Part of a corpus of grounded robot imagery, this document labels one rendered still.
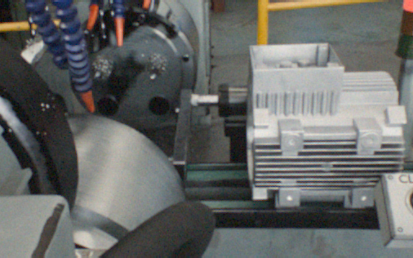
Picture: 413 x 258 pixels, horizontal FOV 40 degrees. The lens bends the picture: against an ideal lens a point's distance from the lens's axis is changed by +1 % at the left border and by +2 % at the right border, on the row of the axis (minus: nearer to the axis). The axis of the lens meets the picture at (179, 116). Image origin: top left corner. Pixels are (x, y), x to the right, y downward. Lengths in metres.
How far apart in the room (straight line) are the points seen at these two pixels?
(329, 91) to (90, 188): 0.40
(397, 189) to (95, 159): 0.33
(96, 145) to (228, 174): 0.43
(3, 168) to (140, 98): 0.82
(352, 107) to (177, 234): 0.59
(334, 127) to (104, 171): 0.37
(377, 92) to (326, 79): 0.08
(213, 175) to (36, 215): 0.76
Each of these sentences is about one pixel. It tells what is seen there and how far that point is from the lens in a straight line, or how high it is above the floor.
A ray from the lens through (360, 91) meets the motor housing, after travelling 0.82.
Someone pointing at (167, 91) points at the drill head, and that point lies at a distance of 1.05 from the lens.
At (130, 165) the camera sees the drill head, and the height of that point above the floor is 1.14.
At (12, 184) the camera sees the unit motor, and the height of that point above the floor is 1.30.
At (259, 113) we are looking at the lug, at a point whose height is 1.09.
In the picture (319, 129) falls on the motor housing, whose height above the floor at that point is 1.06.
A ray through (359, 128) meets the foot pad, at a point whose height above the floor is 1.07.
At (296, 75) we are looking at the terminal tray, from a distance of 0.77.
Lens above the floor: 1.42
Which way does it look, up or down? 26 degrees down
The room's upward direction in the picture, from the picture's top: 3 degrees counter-clockwise
